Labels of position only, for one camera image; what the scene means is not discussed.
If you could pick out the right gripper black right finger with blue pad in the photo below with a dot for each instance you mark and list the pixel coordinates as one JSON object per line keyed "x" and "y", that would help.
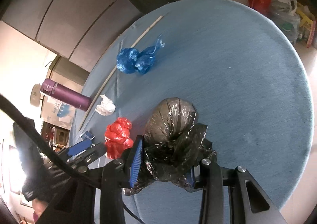
{"x": 193, "y": 176}

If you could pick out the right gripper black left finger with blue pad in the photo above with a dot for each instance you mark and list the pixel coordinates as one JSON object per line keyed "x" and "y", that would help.
{"x": 132, "y": 161}

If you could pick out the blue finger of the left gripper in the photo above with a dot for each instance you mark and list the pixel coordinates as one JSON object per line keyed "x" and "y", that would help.
{"x": 79, "y": 147}

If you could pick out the black plastic bag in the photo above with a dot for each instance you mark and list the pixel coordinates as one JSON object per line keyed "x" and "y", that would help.
{"x": 172, "y": 139}

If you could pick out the blue plastic bag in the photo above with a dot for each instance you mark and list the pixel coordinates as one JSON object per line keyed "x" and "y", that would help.
{"x": 131, "y": 60}

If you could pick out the red plastic bag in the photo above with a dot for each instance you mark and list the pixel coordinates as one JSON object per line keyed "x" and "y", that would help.
{"x": 117, "y": 138}

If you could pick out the crumpled white tissue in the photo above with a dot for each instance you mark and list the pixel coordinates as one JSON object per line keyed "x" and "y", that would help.
{"x": 106, "y": 107}

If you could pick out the white chest freezer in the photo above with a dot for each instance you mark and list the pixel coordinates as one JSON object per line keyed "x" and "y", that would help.
{"x": 57, "y": 113}

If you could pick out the purple thermos bottle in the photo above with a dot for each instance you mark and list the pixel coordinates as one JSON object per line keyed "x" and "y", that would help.
{"x": 65, "y": 95}

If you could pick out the white rice cooker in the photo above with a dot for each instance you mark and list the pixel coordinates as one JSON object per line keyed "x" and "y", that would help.
{"x": 35, "y": 96}

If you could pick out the white thin stick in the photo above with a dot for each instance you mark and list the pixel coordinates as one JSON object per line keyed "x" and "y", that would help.
{"x": 99, "y": 93}

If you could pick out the blue tablecloth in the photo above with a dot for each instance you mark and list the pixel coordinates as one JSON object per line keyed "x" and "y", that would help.
{"x": 240, "y": 72}

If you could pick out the grey multi-door refrigerator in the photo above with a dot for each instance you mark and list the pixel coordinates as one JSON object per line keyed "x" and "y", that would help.
{"x": 79, "y": 30}

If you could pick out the red shopping bag on floor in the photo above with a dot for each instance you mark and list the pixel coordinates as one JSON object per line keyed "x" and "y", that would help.
{"x": 262, "y": 6}

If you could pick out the white plastic bags pile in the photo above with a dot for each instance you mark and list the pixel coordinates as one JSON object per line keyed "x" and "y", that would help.
{"x": 283, "y": 14}

